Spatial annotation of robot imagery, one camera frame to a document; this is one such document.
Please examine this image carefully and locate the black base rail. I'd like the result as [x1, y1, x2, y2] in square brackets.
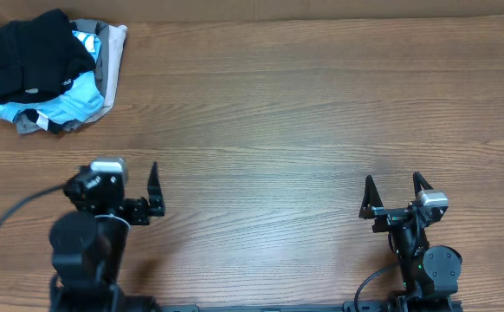
[153, 300, 463, 312]

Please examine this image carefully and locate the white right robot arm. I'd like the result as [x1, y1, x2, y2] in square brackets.
[353, 172, 462, 312]

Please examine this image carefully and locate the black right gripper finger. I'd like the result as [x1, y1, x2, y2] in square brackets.
[359, 175, 384, 219]
[412, 172, 433, 195]

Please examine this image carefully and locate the black polo shirt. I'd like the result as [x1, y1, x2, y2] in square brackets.
[0, 9, 95, 104]

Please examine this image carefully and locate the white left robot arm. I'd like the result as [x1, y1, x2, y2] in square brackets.
[48, 158, 165, 312]

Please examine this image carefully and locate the light blue printed t-shirt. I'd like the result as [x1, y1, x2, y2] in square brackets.
[0, 24, 104, 124]

